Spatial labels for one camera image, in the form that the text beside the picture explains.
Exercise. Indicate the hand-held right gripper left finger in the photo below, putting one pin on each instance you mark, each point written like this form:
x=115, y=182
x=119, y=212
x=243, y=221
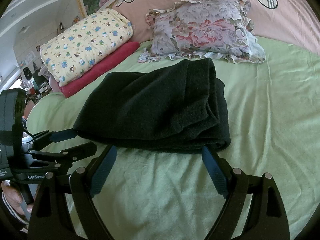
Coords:
x=105, y=170

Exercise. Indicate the person's left hand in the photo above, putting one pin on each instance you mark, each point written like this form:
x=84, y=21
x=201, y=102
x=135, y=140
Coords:
x=11, y=192

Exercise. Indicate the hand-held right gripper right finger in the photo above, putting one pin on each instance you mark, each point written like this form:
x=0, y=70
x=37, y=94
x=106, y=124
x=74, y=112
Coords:
x=215, y=173

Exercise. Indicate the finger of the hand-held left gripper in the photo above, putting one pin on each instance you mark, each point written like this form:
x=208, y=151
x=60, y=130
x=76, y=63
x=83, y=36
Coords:
x=75, y=152
x=62, y=135

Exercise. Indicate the person's left forearm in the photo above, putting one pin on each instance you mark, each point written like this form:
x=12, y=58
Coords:
x=8, y=217

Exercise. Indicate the pink duvet with plaid print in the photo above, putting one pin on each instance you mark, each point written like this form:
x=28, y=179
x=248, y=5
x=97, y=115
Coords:
x=275, y=20

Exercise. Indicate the red folded blanket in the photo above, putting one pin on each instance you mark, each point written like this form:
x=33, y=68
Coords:
x=105, y=67

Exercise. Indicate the green bed sheet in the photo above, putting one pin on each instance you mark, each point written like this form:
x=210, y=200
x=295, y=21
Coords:
x=262, y=130

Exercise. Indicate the floral ruffled pillow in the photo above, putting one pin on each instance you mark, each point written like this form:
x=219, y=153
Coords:
x=200, y=30

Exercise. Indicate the yellow animal print quilt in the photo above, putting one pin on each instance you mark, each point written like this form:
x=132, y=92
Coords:
x=85, y=45

